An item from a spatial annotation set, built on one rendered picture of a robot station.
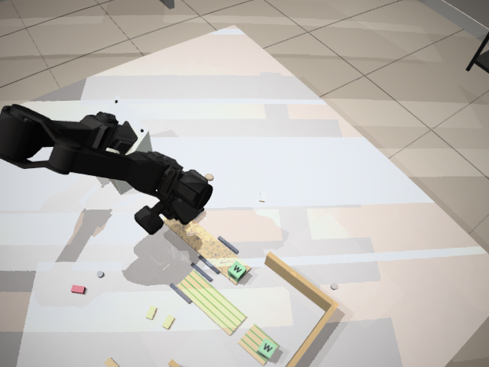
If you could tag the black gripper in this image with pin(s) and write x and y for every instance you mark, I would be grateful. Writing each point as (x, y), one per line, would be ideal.
(148, 218)

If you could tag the tan speckled strip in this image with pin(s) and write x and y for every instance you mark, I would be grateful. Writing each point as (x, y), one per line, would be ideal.
(206, 245)

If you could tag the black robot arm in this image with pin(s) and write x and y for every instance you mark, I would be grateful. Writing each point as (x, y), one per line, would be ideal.
(80, 147)

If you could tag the green cube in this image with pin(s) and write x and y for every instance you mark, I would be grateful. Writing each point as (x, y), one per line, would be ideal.
(237, 271)

